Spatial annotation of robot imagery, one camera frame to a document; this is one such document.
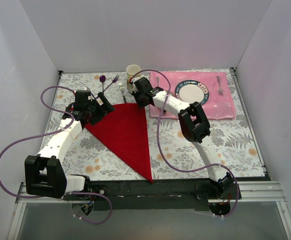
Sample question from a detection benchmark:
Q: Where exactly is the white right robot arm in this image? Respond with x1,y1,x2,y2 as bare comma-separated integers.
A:
127,77,235,199

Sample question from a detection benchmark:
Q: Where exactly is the aluminium frame rail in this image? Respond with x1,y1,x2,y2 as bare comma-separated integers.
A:
7,180,291,240

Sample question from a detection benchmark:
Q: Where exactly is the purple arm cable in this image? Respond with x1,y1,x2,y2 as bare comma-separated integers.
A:
0,85,113,225
129,69,240,218

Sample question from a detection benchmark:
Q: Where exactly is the silver fork black handle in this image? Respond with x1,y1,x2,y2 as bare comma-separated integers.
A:
118,82,127,104

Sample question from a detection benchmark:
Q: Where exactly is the pink placemat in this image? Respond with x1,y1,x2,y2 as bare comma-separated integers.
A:
149,71,236,120

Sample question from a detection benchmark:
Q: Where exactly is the silver spoon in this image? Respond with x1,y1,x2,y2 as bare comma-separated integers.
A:
156,76,160,89

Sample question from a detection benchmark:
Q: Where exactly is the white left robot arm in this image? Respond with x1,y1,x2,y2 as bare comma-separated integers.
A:
24,89,115,200

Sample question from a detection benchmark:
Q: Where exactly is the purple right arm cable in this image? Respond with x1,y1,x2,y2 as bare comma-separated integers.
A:
129,69,240,218

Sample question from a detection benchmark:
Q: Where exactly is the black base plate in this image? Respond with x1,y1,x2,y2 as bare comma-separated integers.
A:
62,177,239,211

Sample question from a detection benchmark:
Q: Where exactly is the white plate blue rim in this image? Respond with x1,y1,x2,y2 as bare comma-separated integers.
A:
174,79,210,105

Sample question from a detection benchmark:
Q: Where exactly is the yellow ceramic mug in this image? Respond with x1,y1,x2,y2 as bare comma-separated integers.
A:
126,64,141,90

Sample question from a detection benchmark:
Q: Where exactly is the purple spoon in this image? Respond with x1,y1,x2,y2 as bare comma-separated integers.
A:
99,75,106,93

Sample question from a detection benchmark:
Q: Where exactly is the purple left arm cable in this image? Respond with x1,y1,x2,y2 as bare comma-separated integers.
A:
0,85,113,225

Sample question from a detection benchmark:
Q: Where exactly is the silver fork on placemat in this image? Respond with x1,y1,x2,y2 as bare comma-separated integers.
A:
216,75,223,96

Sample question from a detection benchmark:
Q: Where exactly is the purple fork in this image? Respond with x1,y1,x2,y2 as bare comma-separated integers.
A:
102,74,120,93

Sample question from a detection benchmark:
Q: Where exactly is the red cloth napkin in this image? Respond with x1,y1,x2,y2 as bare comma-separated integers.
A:
85,103,153,183

